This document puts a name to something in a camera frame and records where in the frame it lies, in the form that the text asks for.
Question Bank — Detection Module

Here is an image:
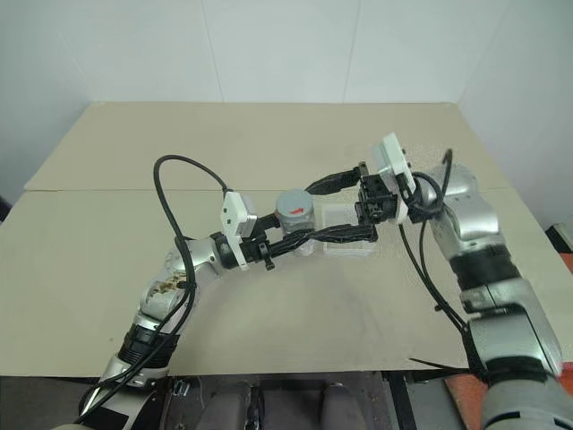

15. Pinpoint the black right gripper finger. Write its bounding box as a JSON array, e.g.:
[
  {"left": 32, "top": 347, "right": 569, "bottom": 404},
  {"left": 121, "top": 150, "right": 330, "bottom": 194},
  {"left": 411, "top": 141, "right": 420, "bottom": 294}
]
[
  {"left": 305, "top": 163, "right": 371, "bottom": 196},
  {"left": 307, "top": 222, "right": 378, "bottom": 245}
]

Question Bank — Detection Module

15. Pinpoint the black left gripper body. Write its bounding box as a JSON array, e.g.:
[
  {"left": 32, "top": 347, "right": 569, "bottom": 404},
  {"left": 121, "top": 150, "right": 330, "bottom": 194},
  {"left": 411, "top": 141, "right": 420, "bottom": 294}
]
[{"left": 241, "top": 213, "right": 276, "bottom": 264}]

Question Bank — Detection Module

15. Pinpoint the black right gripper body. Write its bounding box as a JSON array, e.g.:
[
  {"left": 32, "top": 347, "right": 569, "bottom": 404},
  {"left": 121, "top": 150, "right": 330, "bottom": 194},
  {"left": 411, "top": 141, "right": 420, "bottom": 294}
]
[{"left": 355, "top": 171, "right": 400, "bottom": 228}]

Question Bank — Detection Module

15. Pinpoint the gray jar lid red arrow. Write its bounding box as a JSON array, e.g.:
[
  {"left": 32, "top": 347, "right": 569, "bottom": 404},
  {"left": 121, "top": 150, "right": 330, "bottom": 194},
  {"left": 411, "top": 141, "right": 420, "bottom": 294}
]
[{"left": 275, "top": 188, "right": 316, "bottom": 235}]

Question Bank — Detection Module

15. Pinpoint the clear plastic box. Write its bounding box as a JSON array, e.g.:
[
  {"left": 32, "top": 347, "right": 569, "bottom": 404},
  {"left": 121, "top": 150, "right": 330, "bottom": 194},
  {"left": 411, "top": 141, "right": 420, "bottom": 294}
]
[{"left": 319, "top": 202, "right": 377, "bottom": 261}]

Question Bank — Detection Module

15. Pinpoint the dark gray rounded shape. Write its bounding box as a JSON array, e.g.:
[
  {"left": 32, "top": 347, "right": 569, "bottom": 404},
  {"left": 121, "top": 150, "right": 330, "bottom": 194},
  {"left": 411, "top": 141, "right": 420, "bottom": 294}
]
[
  {"left": 321, "top": 382, "right": 360, "bottom": 430},
  {"left": 203, "top": 380, "right": 254, "bottom": 430}
]

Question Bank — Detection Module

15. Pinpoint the red object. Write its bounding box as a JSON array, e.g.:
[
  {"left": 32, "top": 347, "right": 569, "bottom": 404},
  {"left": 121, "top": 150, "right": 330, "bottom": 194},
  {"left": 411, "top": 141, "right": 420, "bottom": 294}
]
[{"left": 544, "top": 221, "right": 573, "bottom": 275}]

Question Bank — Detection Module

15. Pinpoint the orange red mat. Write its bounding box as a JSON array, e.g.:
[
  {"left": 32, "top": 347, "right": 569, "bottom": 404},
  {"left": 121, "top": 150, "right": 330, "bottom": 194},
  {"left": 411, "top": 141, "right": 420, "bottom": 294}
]
[{"left": 440, "top": 371, "right": 493, "bottom": 430}]

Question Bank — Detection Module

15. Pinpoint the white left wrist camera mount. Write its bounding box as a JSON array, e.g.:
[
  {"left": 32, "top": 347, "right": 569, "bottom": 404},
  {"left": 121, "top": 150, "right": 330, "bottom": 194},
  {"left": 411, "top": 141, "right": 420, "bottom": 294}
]
[{"left": 220, "top": 191, "right": 260, "bottom": 272}]

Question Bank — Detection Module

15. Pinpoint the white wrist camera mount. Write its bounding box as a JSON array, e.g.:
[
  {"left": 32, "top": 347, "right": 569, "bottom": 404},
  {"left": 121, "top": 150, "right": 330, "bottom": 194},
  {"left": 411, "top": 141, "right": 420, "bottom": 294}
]
[
  {"left": 372, "top": 132, "right": 415, "bottom": 226},
  {"left": 220, "top": 191, "right": 260, "bottom": 272}
]

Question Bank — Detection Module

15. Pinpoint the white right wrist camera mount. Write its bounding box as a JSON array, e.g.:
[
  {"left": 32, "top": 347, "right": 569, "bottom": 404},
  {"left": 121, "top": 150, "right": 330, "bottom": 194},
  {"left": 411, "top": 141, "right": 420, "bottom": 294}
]
[{"left": 372, "top": 132, "right": 415, "bottom": 226}]

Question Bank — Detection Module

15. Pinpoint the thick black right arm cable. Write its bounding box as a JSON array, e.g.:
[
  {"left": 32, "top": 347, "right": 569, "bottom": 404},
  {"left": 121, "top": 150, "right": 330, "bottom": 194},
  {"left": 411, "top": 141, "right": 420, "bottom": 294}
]
[{"left": 409, "top": 149, "right": 489, "bottom": 382}]

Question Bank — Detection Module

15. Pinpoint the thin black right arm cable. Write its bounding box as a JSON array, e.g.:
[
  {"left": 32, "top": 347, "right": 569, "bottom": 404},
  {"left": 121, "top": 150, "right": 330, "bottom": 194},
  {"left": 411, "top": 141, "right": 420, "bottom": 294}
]
[{"left": 399, "top": 222, "right": 469, "bottom": 335}]

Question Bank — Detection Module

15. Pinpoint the black metal frame bar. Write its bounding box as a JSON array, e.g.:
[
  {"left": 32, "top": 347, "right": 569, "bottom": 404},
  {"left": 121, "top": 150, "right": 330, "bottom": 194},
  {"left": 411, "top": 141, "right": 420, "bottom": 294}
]
[{"left": 385, "top": 371, "right": 421, "bottom": 430}]

